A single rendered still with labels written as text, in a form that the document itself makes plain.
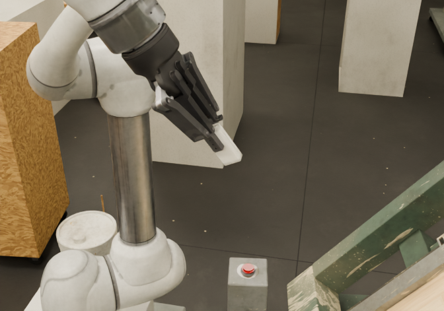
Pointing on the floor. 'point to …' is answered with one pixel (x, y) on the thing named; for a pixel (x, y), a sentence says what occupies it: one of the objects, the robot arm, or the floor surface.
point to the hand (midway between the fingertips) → (221, 144)
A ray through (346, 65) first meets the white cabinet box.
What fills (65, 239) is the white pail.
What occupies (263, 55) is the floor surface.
